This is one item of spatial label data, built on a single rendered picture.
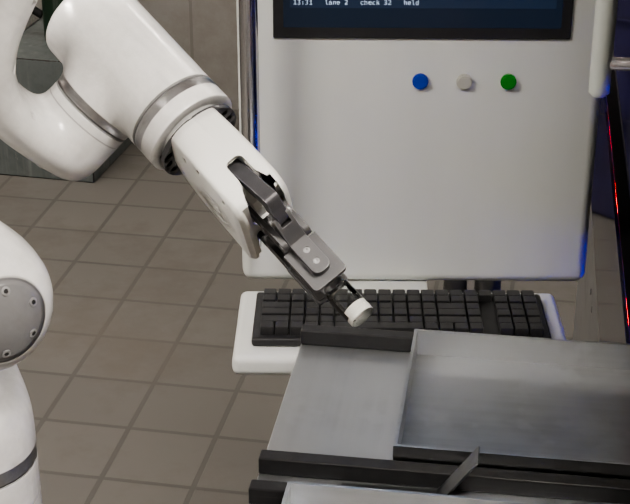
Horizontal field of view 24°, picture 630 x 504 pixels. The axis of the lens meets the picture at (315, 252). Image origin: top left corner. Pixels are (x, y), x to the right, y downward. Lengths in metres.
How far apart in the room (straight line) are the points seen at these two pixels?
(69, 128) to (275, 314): 0.81
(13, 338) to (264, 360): 0.82
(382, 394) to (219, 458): 1.52
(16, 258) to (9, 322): 0.05
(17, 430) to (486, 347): 0.69
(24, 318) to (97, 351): 2.48
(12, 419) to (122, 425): 2.07
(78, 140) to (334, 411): 0.56
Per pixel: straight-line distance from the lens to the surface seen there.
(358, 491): 1.47
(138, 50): 1.21
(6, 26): 1.15
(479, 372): 1.74
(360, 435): 1.62
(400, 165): 2.05
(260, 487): 1.50
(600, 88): 1.75
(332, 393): 1.69
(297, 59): 1.99
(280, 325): 1.95
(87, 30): 1.23
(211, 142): 1.15
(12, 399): 1.26
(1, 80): 1.17
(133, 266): 4.03
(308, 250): 1.14
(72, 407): 3.40
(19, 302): 1.14
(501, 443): 1.61
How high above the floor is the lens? 1.75
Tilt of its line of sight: 25 degrees down
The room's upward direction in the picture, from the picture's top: straight up
